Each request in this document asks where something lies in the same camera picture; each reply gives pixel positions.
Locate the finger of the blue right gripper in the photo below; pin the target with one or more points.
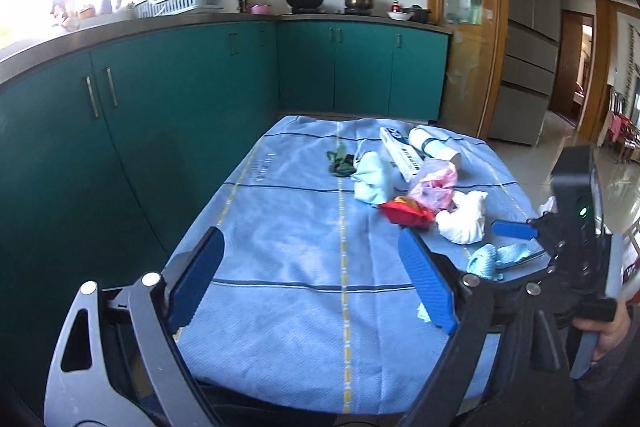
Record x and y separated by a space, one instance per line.
514 230

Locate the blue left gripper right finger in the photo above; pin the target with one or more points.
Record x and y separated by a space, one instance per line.
434 278

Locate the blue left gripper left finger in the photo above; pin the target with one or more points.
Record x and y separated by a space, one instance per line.
188 275

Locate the blue textured cloth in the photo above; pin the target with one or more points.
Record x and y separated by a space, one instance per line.
489 262

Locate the white tissue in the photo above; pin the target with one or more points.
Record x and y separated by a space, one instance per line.
464 222

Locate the pink plastic bag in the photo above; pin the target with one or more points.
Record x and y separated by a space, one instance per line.
433 186

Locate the red snack wrapper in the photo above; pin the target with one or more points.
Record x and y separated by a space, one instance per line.
406 212

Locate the white striped paper cup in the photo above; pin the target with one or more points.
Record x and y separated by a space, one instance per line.
433 144

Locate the teal lower kitchen cabinets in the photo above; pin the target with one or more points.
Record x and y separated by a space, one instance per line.
112 146

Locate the person's right hand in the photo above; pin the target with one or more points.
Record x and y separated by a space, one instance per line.
616 336

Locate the blue checked tablecloth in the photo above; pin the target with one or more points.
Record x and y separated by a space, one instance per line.
311 306

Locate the white toothpaste box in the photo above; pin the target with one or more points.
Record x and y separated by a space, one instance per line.
403 154

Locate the silver refrigerator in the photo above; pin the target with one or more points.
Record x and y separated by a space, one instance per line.
529 66

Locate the green vegetable scrap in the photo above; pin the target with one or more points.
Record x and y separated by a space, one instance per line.
341 163

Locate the small black pot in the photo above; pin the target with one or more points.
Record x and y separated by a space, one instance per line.
417 14

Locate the white bowl on counter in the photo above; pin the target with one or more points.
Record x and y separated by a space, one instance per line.
400 16

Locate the wooden glass sliding door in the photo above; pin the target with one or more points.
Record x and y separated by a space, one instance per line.
475 61

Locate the pink bowl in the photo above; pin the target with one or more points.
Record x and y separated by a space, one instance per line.
260 9

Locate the white dish rack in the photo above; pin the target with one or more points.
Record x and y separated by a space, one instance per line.
155 8

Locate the black wok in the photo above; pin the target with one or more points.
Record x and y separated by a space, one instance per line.
298 6

